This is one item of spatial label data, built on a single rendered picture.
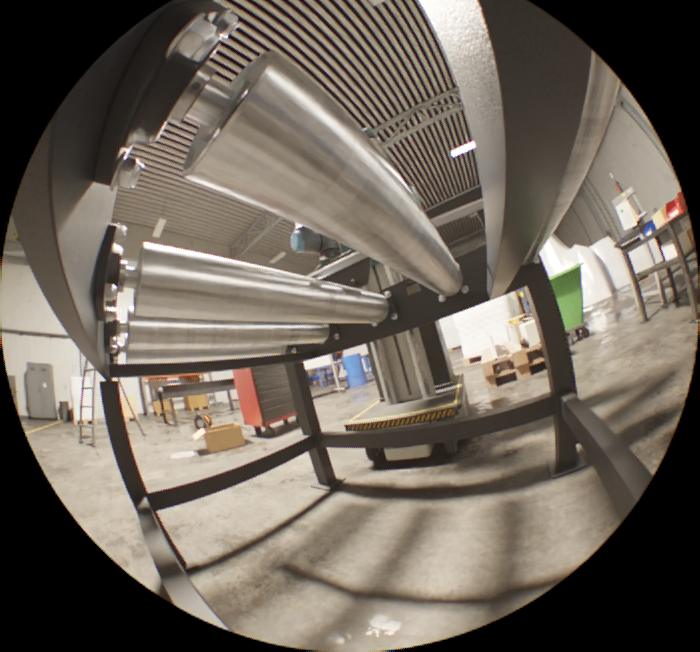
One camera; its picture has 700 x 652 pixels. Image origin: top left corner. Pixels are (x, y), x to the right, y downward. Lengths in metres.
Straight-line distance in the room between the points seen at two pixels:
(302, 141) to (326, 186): 0.04
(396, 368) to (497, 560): 1.29
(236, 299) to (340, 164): 0.30
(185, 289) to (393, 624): 0.84
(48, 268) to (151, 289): 0.23
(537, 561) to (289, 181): 0.89
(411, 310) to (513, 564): 0.96
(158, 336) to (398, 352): 1.37
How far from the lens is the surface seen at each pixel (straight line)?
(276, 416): 2.94
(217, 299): 0.39
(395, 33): 8.59
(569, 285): 3.17
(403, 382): 1.61
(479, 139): 0.15
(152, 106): 0.15
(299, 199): 0.18
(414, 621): 0.75
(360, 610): 0.79
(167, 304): 0.38
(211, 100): 0.18
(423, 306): 0.91
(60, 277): 0.16
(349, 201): 0.20
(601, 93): 0.28
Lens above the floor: 0.68
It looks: 14 degrees up
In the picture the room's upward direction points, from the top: 15 degrees counter-clockwise
